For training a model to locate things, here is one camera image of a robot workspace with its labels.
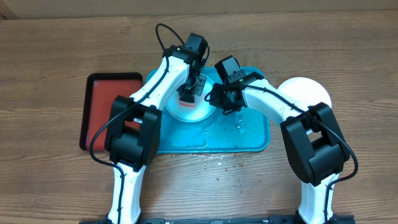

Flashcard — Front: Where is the light blue plate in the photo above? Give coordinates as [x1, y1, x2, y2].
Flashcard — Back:
[165, 74, 215, 123]

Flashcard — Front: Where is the white plate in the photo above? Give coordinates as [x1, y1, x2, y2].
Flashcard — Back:
[277, 77, 332, 108]

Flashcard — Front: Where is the green and orange sponge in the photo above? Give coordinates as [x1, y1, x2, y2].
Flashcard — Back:
[178, 95, 195, 108]

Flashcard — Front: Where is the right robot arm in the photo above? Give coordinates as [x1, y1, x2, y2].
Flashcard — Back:
[205, 79, 350, 223]

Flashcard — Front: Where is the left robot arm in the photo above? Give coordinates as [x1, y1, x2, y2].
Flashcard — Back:
[103, 45, 209, 223]

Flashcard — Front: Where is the teal plastic tray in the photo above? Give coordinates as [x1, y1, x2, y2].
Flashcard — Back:
[158, 67, 271, 154]

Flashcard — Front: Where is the black red-lined tray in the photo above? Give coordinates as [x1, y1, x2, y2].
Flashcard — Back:
[79, 72, 142, 151]

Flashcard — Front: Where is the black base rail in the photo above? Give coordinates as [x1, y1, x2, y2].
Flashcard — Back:
[79, 215, 356, 224]

